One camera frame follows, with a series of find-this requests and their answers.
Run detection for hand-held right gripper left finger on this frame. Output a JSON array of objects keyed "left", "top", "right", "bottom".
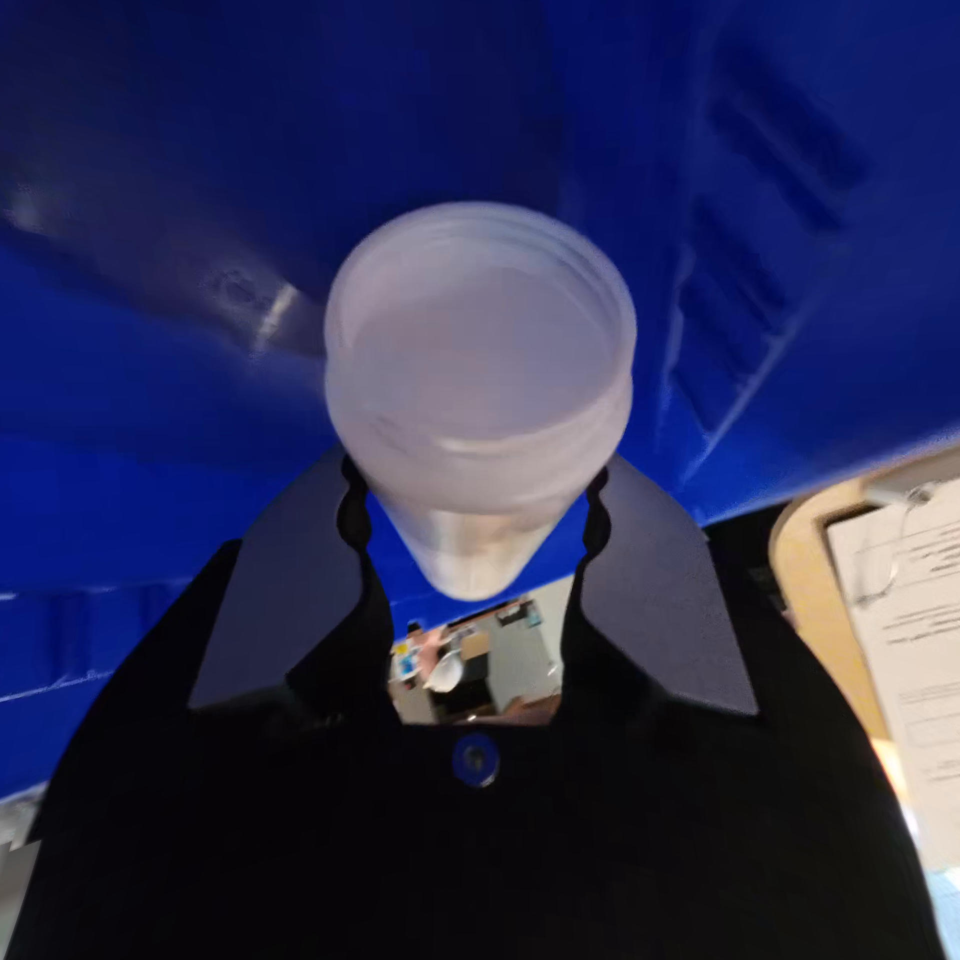
[{"left": 187, "top": 446, "right": 396, "bottom": 714}]

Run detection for instruction board on stand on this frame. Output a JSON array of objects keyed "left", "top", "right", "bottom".
[{"left": 825, "top": 491, "right": 960, "bottom": 875}]

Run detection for blue plastic bin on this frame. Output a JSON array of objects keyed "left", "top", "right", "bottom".
[{"left": 0, "top": 0, "right": 960, "bottom": 810}]

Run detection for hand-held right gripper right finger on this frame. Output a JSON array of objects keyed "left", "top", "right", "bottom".
[{"left": 561, "top": 457, "right": 760, "bottom": 717}]

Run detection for wooden instruction board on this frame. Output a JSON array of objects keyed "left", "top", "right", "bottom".
[{"left": 771, "top": 468, "right": 960, "bottom": 834}]

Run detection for white plastic bottle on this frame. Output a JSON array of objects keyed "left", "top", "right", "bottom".
[{"left": 322, "top": 200, "right": 639, "bottom": 603}]

